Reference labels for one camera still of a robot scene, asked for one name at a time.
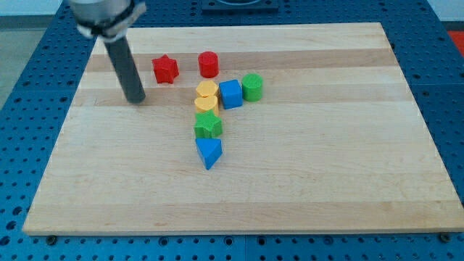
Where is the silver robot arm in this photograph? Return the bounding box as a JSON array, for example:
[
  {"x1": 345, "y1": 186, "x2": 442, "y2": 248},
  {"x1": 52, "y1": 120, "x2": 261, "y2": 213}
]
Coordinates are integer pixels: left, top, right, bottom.
[{"x1": 68, "y1": 0, "x2": 146, "y2": 104}]

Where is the light wooden board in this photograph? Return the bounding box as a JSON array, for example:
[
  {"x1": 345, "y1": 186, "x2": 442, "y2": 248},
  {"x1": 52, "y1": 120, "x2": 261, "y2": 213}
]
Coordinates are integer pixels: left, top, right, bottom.
[{"x1": 23, "y1": 22, "x2": 463, "y2": 236}]

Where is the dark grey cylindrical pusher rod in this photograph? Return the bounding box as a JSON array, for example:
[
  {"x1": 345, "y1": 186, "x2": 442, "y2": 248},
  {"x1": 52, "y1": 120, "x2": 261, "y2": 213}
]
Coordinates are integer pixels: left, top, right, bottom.
[{"x1": 104, "y1": 36, "x2": 146, "y2": 104}]

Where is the red star block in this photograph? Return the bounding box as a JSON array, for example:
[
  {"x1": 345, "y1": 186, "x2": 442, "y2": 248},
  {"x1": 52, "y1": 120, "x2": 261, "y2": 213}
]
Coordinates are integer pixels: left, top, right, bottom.
[{"x1": 152, "y1": 54, "x2": 179, "y2": 84}]

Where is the green star block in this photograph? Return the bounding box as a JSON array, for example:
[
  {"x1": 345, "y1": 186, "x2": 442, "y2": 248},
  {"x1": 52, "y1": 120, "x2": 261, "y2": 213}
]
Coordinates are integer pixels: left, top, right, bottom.
[{"x1": 194, "y1": 110, "x2": 223, "y2": 138}]

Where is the blue triangle block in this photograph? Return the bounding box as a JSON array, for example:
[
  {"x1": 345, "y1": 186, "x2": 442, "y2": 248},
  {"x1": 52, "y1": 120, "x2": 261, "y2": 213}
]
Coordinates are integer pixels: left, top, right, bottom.
[{"x1": 195, "y1": 138, "x2": 223, "y2": 170}]

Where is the yellow heart block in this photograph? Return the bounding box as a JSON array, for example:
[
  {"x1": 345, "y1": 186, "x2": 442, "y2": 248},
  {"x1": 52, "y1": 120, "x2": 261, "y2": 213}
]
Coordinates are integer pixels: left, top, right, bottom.
[{"x1": 194, "y1": 96, "x2": 219, "y2": 116}]

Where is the red cylinder block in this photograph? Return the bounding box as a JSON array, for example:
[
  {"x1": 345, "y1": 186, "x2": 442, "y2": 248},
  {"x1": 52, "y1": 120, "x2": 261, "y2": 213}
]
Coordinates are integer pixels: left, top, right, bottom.
[{"x1": 198, "y1": 51, "x2": 220, "y2": 78}]

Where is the dark blue base plate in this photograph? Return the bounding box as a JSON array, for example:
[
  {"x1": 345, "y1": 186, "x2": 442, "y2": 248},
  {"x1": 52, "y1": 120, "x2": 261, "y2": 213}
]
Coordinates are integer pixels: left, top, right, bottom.
[{"x1": 200, "y1": 0, "x2": 279, "y2": 13}]

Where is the blue cube block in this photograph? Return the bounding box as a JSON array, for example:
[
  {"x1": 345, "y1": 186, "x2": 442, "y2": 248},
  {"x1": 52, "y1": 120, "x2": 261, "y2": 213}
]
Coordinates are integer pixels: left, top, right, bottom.
[{"x1": 219, "y1": 79, "x2": 243, "y2": 109}]

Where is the green cylinder block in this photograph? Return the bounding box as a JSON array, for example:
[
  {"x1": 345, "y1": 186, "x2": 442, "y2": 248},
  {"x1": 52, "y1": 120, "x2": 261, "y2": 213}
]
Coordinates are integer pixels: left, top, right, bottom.
[{"x1": 242, "y1": 73, "x2": 263, "y2": 102}]

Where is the yellow hexagon block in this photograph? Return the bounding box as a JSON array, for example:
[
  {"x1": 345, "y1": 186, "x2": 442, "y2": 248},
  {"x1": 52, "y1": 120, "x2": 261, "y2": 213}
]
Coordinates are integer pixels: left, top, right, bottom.
[{"x1": 196, "y1": 80, "x2": 219, "y2": 98}]

